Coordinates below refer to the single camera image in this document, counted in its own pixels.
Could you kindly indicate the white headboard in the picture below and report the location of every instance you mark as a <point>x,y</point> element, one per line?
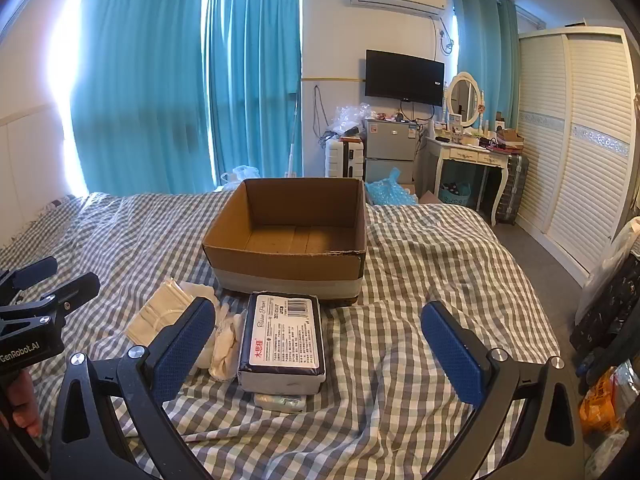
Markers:
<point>25,160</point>

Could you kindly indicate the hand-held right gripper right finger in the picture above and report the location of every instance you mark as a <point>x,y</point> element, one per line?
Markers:
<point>452,355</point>

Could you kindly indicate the person's left hand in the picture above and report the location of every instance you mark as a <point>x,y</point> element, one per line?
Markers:
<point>25,402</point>

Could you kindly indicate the blue plastic bag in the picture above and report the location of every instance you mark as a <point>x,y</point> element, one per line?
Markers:
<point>390,190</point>

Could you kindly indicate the teal basket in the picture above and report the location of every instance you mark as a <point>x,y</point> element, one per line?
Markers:
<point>455,194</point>

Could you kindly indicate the white face mask pack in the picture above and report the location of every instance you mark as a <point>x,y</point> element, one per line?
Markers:
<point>155,315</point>

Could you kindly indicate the white dressing table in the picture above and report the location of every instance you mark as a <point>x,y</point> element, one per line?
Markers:
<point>467,152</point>

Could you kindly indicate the small open cardboard box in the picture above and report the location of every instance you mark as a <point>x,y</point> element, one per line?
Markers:
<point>511,135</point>

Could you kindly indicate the white slatted wardrobe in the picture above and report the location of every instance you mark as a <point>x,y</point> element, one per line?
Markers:
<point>585,150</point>

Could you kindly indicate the narrow teal curtain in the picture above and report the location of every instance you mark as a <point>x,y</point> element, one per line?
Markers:
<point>485,45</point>

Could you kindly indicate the dark tissue paper pack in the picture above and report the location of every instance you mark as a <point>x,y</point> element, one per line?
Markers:
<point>282,335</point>

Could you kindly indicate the grey checkered bed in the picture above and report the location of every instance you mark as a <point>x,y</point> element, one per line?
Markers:
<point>400,260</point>

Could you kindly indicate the large white plastic bag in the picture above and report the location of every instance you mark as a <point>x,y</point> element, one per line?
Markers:
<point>607,265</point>

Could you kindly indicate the orange snack packet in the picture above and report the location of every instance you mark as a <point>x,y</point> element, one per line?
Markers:
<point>600,405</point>

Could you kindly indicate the brown cardboard box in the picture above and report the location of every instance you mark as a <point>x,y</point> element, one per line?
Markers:
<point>280,265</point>

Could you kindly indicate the white suitcase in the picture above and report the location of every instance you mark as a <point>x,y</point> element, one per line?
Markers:
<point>345,160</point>

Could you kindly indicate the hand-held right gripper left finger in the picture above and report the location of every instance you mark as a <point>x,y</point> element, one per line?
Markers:
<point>182,345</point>

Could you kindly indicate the flat cardboard piece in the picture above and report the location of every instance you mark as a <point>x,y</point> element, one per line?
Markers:
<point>430,197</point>

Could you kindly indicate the clear plastic bags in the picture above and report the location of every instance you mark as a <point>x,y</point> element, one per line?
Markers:
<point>350,117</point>

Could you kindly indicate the silver mini fridge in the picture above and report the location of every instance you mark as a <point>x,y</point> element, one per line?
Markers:
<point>390,147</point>

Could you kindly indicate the oval white mirror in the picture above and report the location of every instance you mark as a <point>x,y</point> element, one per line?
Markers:
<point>462,97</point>

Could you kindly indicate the dark printed bag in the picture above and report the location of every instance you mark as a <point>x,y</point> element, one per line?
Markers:
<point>607,310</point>

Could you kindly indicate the black television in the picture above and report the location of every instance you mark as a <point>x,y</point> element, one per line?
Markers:
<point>404,77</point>

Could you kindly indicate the white pole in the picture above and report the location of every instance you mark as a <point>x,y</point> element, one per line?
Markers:
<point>294,135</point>

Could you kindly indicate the dark silver suitcase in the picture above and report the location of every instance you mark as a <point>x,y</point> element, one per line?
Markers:
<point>514,187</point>

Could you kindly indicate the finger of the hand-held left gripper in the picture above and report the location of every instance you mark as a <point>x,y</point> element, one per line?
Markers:
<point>75,289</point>
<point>35,270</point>

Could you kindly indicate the wide teal curtain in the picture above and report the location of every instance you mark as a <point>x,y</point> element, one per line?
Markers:
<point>140,85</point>

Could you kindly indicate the small white tissue packet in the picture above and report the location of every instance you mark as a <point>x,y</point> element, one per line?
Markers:
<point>280,402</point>

